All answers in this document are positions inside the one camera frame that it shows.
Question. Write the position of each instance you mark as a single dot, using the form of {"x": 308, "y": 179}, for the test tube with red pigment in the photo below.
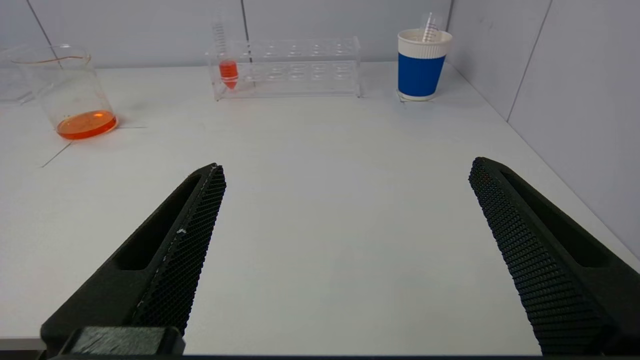
{"x": 228, "y": 72}

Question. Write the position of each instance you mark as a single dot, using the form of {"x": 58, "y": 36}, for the clear glass beaker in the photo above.
{"x": 85, "y": 125}

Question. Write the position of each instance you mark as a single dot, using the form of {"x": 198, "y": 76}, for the blue white paper cup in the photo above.
{"x": 420, "y": 75}

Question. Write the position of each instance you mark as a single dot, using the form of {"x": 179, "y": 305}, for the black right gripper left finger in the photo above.
{"x": 170, "y": 270}

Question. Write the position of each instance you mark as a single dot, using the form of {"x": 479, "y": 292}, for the test tube with yellow pigment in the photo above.
{"x": 429, "y": 30}

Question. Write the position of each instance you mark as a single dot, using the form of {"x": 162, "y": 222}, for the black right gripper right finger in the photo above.
{"x": 545, "y": 260}

